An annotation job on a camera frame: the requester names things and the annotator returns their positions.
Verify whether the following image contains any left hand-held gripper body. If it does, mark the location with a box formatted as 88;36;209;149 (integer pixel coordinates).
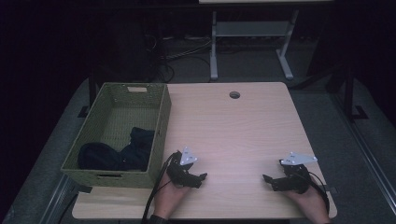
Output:
166;147;199;188

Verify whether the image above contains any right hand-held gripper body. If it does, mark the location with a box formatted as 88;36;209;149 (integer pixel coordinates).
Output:
278;151;318;195

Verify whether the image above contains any dark garment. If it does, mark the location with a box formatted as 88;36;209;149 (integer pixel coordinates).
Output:
77;126;156;173

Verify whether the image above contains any green woven basket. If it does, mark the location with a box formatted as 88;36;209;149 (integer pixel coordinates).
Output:
60;81;173;189

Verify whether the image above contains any person's left hand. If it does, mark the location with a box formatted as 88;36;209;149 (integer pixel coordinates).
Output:
153;173;191;220

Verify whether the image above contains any person's right hand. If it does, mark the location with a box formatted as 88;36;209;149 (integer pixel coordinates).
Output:
284;186;332;224

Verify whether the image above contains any black metal stand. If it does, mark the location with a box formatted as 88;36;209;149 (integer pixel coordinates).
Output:
326;60;370;123

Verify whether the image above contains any white metal stand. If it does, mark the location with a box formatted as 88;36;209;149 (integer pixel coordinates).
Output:
208;8;300;81

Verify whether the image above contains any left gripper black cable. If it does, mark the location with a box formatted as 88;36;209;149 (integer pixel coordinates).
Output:
141;151;179;224

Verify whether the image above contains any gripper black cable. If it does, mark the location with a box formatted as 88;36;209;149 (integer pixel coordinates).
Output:
306;171;332;216
141;151;179;224

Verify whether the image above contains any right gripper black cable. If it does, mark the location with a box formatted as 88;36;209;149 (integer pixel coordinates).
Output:
306;171;332;216

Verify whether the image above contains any metal floor rail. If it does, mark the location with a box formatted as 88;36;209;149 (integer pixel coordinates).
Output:
37;174;79;224
329;92;396;207

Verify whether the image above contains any bundle of floor cables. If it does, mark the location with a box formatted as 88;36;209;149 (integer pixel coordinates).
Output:
145;33;213;84

